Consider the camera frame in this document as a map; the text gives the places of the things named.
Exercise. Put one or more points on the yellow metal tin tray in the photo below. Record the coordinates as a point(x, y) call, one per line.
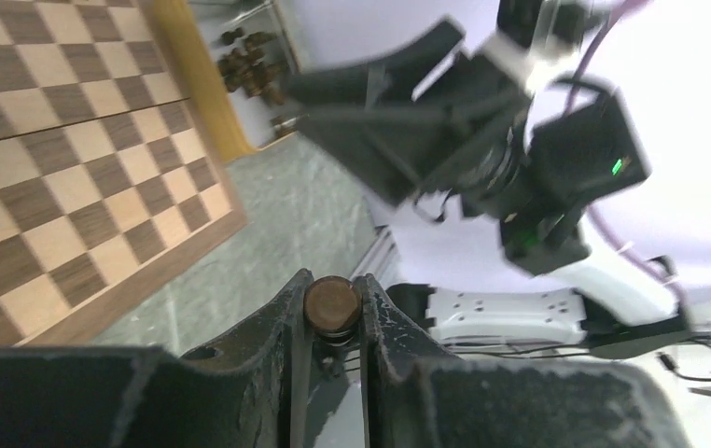
point(189, 32)

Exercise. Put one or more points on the dark chess pieces pile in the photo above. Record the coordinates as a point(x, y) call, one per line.
point(255, 66)

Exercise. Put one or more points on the dark brown chess pawn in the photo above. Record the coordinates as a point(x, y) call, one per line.
point(332, 308)

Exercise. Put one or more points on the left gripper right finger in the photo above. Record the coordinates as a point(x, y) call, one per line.
point(393, 349)

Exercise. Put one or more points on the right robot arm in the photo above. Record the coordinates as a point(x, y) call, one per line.
point(517, 139)

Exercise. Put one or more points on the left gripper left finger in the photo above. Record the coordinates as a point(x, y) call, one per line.
point(251, 385)

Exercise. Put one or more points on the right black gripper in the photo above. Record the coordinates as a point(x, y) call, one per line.
point(363, 115)

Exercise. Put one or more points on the wooden chess board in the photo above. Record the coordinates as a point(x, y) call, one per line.
point(108, 187)

